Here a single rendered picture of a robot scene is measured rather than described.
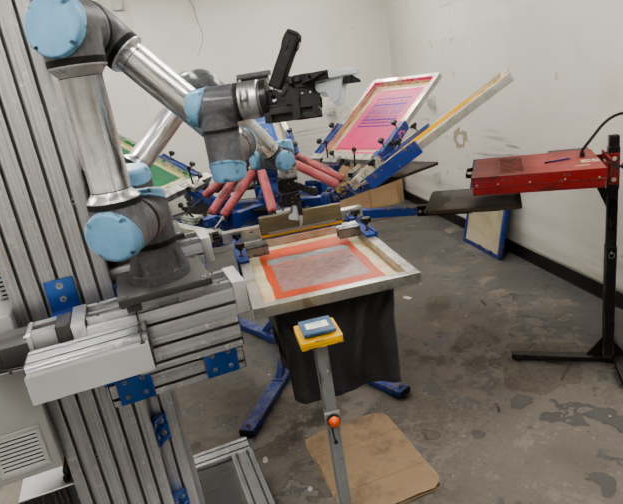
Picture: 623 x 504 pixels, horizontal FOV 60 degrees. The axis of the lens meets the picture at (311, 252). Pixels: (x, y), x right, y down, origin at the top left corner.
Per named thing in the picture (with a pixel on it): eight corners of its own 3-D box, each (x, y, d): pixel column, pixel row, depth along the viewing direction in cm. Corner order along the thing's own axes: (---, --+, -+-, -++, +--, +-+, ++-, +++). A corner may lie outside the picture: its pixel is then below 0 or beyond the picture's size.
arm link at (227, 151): (255, 171, 121) (246, 121, 118) (244, 181, 110) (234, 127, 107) (221, 175, 122) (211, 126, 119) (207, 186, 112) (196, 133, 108)
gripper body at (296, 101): (326, 116, 111) (269, 124, 113) (321, 73, 110) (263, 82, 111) (323, 114, 104) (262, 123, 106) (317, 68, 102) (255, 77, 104)
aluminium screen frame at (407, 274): (421, 282, 186) (420, 272, 185) (255, 320, 177) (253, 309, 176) (356, 227, 260) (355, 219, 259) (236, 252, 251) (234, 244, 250)
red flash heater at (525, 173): (598, 168, 278) (599, 145, 275) (616, 190, 238) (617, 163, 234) (475, 178, 299) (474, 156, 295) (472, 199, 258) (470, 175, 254)
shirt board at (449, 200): (519, 199, 293) (518, 185, 291) (522, 221, 257) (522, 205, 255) (290, 214, 338) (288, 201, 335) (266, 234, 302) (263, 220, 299)
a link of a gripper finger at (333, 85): (362, 97, 99) (324, 105, 106) (358, 64, 98) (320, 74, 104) (351, 98, 97) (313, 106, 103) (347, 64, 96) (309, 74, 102)
